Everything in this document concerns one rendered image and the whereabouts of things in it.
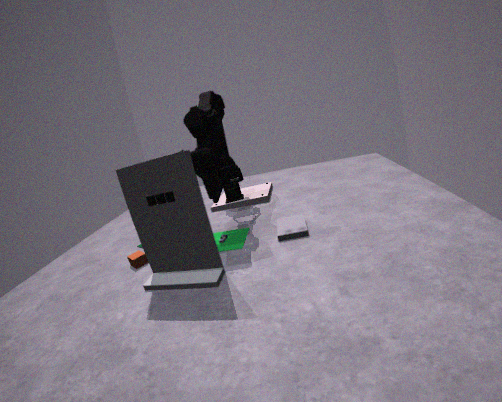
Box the green translucent square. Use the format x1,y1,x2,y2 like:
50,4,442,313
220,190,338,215
213,228,249,252

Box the orange block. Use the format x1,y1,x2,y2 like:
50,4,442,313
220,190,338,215
127,250,149,269

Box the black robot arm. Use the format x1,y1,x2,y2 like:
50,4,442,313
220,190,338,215
183,90,244,203

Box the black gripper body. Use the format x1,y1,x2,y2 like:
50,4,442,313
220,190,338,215
190,141,230,185

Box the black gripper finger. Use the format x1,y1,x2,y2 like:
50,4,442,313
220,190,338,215
195,165,219,199
212,176,226,203

